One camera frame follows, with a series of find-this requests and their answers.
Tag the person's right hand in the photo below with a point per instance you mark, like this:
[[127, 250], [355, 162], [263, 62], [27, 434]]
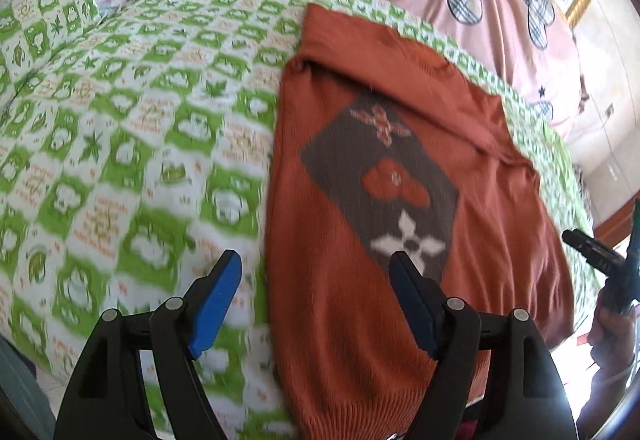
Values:
[[612, 337]]

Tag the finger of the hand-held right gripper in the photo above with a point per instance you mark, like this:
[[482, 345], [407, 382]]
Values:
[[592, 250]]

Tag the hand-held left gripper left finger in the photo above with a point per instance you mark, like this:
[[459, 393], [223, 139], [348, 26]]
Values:
[[218, 305]]

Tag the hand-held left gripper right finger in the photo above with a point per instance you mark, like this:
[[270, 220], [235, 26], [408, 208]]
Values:
[[417, 307]]

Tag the green patterned pillow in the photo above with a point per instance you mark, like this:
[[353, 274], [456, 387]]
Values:
[[40, 4]]

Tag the green patterned blanket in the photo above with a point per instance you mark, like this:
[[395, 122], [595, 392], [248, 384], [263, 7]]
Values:
[[150, 144]]

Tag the person's right forearm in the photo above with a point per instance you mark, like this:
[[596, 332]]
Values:
[[602, 405]]

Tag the orange knitted sweater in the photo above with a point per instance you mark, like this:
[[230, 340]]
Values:
[[345, 280]]

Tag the white wardrobe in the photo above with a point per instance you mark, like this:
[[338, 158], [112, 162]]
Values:
[[607, 109]]

